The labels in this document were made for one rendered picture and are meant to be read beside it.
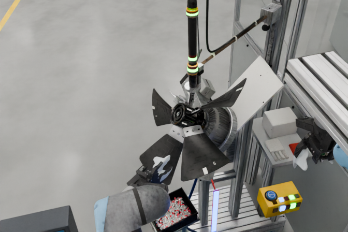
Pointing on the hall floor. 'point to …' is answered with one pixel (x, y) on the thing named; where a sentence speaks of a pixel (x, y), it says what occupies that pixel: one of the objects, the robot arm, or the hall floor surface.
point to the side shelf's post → (266, 183)
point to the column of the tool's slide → (250, 170)
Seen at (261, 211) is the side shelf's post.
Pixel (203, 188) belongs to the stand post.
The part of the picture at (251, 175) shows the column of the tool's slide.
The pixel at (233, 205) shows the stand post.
